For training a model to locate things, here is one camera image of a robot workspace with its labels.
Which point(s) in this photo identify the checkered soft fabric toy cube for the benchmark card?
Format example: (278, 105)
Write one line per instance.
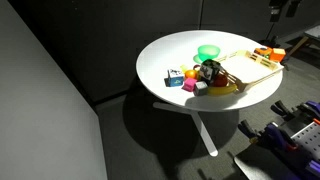
(209, 70)

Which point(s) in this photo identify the green plastic bowl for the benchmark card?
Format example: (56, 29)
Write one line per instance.
(208, 52)

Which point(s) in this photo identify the white blue patterned toy cube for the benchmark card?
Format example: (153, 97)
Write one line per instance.
(175, 79)

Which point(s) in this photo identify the pink toy cube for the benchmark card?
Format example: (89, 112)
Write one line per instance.
(189, 84)

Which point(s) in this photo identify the small yellow toy fruit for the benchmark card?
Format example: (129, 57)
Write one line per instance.
(183, 68)

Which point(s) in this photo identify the orange round toy fruit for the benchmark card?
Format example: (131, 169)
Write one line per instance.
(190, 74)

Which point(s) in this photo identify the grey toy cube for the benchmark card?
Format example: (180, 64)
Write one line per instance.
(200, 88)

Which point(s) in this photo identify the dark red round toy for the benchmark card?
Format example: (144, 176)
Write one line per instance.
(196, 66)

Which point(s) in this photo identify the white table leg base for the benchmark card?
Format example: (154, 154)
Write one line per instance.
(203, 133)

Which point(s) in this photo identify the red toy tomato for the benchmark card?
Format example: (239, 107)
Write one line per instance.
(220, 81)

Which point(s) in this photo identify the yellow toy banana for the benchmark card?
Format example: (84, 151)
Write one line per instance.
(221, 90)

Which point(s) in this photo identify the wooden slatted tray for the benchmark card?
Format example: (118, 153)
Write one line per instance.
(248, 68)

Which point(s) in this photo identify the plain orange toy cube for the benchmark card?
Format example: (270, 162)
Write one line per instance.
(277, 55)

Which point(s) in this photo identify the black purple spring clamp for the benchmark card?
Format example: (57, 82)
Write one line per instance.
(281, 108)
(276, 135)

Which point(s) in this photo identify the grey perforated metal plate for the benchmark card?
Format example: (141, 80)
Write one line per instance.
(308, 136)

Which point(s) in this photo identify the black hanging device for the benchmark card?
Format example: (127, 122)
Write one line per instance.
(293, 6)

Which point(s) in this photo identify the wooden legged side table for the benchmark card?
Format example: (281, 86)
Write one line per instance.
(313, 33)

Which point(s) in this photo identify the purple clamp body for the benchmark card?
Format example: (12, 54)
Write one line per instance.
(313, 166)

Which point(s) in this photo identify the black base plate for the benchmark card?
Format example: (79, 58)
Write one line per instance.
(260, 165)

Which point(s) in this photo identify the black hanging camera mount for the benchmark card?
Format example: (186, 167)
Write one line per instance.
(275, 11)

